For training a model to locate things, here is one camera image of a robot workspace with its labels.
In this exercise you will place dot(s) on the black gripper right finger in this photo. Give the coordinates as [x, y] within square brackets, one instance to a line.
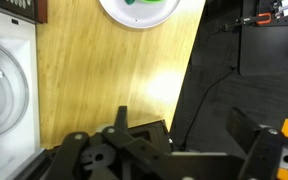
[267, 153]

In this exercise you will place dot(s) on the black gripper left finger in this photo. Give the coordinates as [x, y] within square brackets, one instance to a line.
[117, 156]

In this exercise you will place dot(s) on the red black microwave body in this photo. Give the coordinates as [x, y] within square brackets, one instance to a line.
[30, 100]

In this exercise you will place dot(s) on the glass microwave turntable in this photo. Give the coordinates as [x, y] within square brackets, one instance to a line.
[4, 90]

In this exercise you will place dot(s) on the orange black clamp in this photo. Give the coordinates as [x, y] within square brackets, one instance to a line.
[264, 19]

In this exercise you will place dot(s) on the lavender round plate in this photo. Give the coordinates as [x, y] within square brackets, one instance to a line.
[140, 16]

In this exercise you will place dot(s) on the long teal toy vegetable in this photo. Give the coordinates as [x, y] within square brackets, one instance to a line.
[129, 1]

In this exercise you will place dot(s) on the bright green bowl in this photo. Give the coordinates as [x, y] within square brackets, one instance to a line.
[150, 1]

